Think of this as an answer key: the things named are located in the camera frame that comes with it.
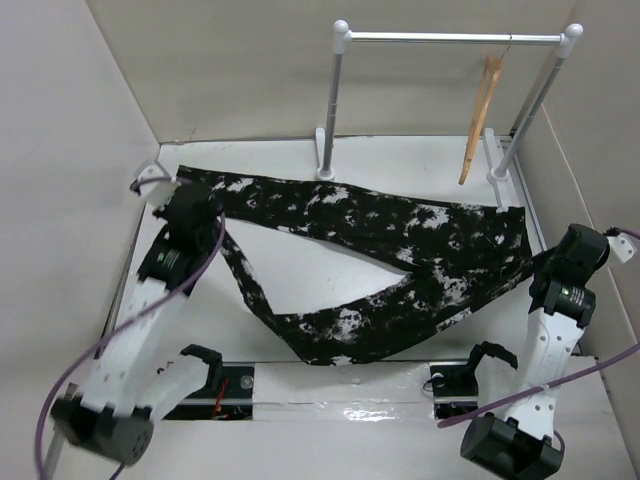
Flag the black white patterned trousers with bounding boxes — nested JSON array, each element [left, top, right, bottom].
[[174, 164, 541, 367]]

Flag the wooden clothes hanger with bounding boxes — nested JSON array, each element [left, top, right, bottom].
[[458, 40, 512, 185]]

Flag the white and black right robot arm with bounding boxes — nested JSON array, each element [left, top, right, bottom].
[[460, 224, 611, 479]]

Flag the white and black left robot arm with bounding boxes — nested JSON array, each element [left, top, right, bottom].
[[50, 184, 226, 467]]

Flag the silver foil tape strip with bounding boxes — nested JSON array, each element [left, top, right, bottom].
[[252, 362, 434, 423]]

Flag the white metal clothes rack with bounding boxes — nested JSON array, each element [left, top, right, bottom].
[[314, 18, 585, 209]]

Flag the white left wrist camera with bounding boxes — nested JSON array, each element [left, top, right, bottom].
[[129, 161, 178, 208]]

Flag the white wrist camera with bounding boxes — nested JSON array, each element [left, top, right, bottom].
[[129, 161, 178, 208], [605, 227, 637, 267]]

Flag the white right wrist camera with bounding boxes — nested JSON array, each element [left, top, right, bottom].
[[605, 227, 637, 267]]

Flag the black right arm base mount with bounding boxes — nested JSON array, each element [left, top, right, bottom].
[[423, 362, 497, 420]]

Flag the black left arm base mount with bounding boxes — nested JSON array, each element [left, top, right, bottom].
[[164, 363, 255, 421]]

